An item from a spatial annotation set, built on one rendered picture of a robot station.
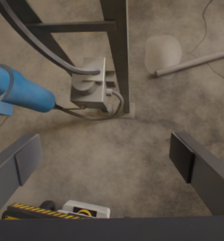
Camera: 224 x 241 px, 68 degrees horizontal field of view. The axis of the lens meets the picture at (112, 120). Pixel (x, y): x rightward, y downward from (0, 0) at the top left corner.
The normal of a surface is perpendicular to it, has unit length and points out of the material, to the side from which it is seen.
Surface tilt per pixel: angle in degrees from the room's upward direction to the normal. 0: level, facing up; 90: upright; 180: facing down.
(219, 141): 0
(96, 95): 0
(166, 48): 8
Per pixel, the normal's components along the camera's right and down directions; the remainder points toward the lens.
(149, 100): -0.11, -0.12
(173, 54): 0.15, -0.08
